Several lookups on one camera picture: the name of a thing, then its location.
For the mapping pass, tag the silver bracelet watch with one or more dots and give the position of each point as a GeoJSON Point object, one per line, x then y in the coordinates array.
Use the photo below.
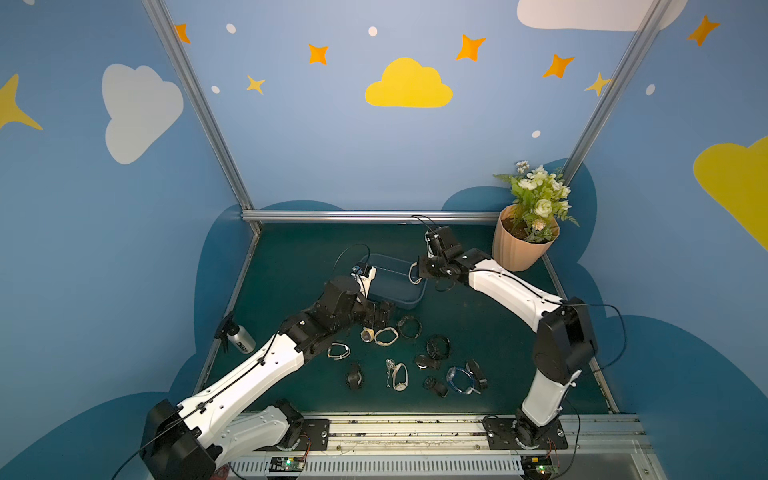
{"type": "Point", "coordinates": [338, 351]}

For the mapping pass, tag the black rugged digital watch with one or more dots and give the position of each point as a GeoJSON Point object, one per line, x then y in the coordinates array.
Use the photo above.
{"type": "Point", "coordinates": [354, 378]}

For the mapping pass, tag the small beige round watch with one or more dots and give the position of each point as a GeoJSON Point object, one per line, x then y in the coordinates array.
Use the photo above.
{"type": "Point", "coordinates": [367, 335]}

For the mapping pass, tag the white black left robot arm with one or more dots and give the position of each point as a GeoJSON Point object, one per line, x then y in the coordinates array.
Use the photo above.
{"type": "Point", "coordinates": [192, 439]}

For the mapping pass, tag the blue plastic storage box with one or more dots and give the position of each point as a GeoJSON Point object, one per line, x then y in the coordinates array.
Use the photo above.
{"type": "Point", "coordinates": [391, 282]}

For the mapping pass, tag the terracotta pot with flowers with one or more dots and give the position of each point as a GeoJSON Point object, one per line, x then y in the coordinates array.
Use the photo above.
{"type": "Point", "coordinates": [527, 228]}

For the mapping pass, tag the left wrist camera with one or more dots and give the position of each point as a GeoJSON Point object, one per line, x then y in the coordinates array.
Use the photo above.
{"type": "Point", "coordinates": [364, 273]}

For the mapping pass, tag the silver black water bottle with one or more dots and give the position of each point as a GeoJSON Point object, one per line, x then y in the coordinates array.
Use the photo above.
{"type": "Point", "coordinates": [234, 334]}

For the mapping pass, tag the aluminium rail front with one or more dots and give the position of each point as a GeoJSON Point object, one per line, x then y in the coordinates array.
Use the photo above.
{"type": "Point", "coordinates": [454, 446]}

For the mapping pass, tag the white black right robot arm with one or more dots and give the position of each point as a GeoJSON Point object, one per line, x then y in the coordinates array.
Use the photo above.
{"type": "Point", "coordinates": [565, 341]}

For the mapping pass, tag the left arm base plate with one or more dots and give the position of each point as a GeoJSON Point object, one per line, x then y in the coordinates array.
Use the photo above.
{"type": "Point", "coordinates": [313, 432]}

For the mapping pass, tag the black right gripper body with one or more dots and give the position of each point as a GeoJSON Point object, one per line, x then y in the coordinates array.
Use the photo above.
{"type": "Point", "coordinates": [429, 267]}

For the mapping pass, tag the thin black strap watch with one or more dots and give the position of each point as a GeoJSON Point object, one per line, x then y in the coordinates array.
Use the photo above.
{"type": "Point", "coordinates": [409, 327]}

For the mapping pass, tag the chunky black sport watch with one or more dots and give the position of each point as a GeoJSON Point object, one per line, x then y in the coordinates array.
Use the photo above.
{"type": "Point", "coordinates": [438, 347]}

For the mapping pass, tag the white band watch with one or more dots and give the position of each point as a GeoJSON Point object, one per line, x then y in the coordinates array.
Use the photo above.
{"type": "Point", "coordinates": [412, 274]}

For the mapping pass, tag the small black watch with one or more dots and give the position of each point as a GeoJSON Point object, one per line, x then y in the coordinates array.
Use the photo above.
{"type": "Point", "coordinates": [435, 386]}

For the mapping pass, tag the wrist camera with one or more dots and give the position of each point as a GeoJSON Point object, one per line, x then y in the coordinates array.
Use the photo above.
{"type": "Point", "coordinates": [435, 245]}
{"type": "Point", "coordinates": [364, 273]}

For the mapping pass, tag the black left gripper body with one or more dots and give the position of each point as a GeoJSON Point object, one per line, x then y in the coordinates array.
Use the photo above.
{"type": "Point", "coordinates": [377, 312]}

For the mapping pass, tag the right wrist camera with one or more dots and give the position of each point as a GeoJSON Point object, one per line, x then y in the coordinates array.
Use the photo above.
{"type": "Point", "coordinates": [435, 245]}

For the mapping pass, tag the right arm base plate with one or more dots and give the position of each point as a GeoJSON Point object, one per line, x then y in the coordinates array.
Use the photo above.
{"type": "Point", "coordinates": [504, 433]}

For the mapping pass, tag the dark grey strap watch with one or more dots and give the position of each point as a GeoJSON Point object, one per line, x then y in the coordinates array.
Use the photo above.
{"type": "Point", "coordinates": [480, 381]}

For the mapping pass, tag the white strap chain watch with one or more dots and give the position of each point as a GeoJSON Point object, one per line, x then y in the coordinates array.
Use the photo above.
{"type": "Point", "coordinates": [397, 375]}

